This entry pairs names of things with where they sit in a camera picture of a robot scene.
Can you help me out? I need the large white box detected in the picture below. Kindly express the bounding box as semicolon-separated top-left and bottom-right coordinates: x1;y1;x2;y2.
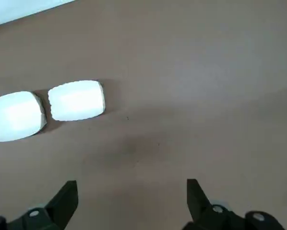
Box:
0;90;48;142

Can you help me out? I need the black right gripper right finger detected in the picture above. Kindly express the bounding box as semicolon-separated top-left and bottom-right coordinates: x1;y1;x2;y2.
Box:
183;178;285;230

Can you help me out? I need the white desk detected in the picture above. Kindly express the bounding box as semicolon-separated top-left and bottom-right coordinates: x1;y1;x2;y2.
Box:
0;0;75;28

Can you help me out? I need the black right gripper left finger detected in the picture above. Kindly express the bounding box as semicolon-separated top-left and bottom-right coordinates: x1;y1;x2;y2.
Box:
0;181;79;230

